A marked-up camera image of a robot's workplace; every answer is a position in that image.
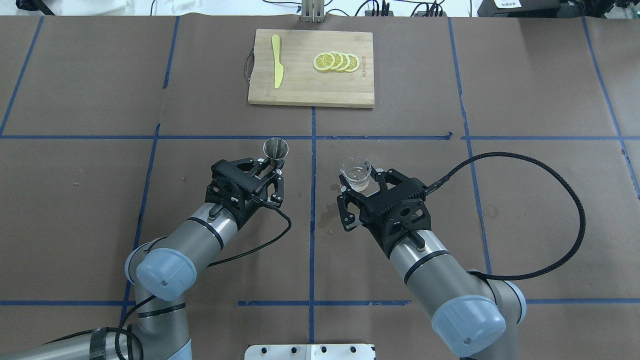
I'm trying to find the lemon slice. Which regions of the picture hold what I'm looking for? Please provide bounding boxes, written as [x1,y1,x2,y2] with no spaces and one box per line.
[330,51,345,71]
[312,52,336,72]
[336,54,351,72]
[343,54,361,73]

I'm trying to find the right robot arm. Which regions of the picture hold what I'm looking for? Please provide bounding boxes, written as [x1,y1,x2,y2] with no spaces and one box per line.
[336,169,527,360]

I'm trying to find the clear glass cup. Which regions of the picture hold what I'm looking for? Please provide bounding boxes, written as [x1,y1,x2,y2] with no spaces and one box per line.
[340,156,371,192]

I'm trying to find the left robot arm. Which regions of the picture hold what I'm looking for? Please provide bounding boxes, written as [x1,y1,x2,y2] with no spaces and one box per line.
[1,157,285,360]

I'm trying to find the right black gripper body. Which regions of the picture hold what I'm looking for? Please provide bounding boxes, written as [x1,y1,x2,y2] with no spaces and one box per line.
[359,177,432,256]

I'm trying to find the aluminium frame post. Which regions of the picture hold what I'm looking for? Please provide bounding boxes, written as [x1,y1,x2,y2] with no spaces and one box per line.
[300,0,326,23]

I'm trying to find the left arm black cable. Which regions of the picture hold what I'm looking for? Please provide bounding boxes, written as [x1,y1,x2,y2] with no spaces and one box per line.
[112,197,293,360]

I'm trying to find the yellow plastic knife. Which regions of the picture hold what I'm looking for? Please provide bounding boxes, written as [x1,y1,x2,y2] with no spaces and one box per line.
[270,34,285,90]

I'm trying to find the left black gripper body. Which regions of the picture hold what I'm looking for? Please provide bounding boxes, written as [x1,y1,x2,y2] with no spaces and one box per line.
[206,159,261,228]

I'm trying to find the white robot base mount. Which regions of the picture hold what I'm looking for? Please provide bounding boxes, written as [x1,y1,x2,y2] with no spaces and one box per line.
[244,343,377,360]

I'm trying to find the steel jigger measuring cup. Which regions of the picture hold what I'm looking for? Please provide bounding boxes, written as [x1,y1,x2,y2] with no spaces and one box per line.
[262,137,290,171]

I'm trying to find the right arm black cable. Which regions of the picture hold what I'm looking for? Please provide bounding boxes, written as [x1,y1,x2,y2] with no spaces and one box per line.
[425,152,587,281]

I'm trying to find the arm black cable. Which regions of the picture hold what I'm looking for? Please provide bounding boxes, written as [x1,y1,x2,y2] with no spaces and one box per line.
[425,152,587,281]
[112,197,293,360]

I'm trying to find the bamboo cutting board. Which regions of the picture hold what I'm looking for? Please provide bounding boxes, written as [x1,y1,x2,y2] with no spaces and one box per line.
[247,28,375,109]

